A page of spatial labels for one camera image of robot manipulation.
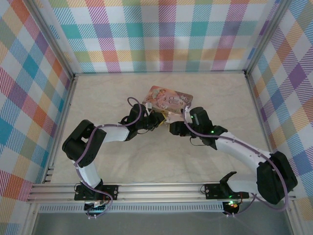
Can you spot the pink floral tin box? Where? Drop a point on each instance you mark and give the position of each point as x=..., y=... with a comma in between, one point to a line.
x=168, y=98

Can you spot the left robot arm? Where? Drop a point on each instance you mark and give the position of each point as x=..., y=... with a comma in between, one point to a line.
x=80, y=147

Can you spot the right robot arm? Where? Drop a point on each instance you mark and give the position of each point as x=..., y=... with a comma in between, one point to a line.
x=276, y=181

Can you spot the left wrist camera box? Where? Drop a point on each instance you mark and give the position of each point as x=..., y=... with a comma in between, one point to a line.
x=152, y=125

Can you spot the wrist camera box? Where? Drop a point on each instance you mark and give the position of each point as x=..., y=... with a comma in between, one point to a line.
x=178, y=128
x=152, y=125

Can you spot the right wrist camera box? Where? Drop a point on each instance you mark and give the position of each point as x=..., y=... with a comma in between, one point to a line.
x=178, y=128

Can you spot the aluminium frame rail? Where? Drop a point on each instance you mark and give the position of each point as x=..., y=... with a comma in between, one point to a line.
x=159, y=72
x=66, y=117
x=259, y=117

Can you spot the aluminium mounting rail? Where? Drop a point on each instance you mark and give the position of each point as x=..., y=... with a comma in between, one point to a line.
x=159, y=191

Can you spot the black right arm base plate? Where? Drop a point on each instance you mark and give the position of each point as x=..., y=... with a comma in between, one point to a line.
x=211, y=191

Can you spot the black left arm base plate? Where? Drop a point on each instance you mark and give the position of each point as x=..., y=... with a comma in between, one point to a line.
x=112, y=191

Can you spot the aluminium frame post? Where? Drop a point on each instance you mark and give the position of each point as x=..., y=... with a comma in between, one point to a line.
x=266, y=39
x=52, y=39

